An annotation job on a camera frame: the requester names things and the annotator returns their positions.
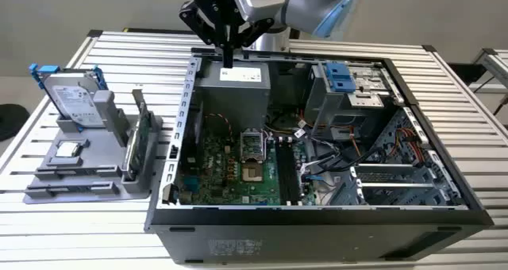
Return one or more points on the aluminium frame table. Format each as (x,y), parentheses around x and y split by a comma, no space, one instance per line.
(492,62)

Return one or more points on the metal locking lever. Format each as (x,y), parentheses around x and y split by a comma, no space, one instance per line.
(265,146)

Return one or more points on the CPU socket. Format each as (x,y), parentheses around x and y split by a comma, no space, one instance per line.
(252,172)

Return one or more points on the grey metal disk bay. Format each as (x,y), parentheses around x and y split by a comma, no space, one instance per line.
(396,186)

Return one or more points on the silver CPU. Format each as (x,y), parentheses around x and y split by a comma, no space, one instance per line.
(68,150)

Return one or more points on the metal drive cage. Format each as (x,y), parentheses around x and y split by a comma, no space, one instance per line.
(329,109)

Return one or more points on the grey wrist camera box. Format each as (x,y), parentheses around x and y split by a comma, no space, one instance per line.
(257,2)

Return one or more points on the green graphics card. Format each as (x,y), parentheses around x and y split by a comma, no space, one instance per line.
(139,145)

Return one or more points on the blue plastic drive latch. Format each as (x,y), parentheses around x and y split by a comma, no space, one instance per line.
(337,76)

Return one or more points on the black round base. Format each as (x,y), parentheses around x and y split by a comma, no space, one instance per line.
(12,121)

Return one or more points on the green motherboard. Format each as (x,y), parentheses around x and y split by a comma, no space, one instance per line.
(213,175)

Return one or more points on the grey parts rack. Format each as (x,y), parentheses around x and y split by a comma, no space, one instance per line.
(99,139)

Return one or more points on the black RAM slot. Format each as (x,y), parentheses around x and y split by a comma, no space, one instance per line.
(284,172)
(291,172)
(280,172)
(295,172)

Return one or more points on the hard disk in blue carrier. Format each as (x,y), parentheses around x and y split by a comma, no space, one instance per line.
(73,97)

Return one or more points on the black PC case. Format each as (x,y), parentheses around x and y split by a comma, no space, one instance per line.
(317,243)

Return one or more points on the black box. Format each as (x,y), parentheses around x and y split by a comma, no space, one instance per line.
(465,72)

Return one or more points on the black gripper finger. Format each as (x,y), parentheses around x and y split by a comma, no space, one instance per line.
(253,33)
(199,26)

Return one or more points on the blue expansion slot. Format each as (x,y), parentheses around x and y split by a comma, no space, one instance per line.
(191,183)

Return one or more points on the grey power supply unit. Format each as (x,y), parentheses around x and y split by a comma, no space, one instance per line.
(233,103)

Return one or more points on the blue RAM stick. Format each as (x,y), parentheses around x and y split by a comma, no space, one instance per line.
(71,189)

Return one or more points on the black table corner cap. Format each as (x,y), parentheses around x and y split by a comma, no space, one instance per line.
(428,48)
(95,33)

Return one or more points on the black fan housing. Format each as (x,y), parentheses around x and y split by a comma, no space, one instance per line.
(195,139)

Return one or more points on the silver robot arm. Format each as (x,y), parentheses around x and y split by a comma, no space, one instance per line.
(301,11)

